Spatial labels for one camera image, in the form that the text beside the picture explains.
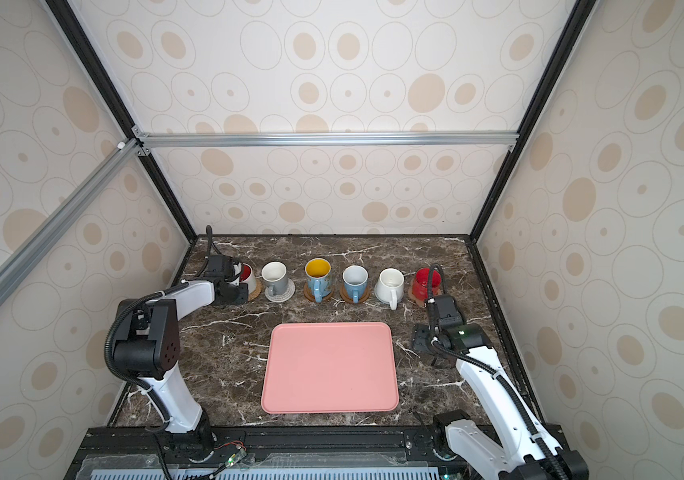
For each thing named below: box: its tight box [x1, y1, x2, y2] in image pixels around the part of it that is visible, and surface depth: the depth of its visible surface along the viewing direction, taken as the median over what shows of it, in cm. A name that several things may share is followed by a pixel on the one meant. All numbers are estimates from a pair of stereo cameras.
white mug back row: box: [374, 267, 405, 311], surface depth 99 cm
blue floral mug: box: [342, 265, 369, 304], surface depth 97 cm
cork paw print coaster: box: [408, 285, 425, 307], surface depth 104 cm
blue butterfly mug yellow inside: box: [304, 258, 332, 303], surface depth 96 cm
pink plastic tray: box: [261, 322, 399, 414], surface depth 88 cm
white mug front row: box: [261, 261, 288, 297], surface depth 99 cm
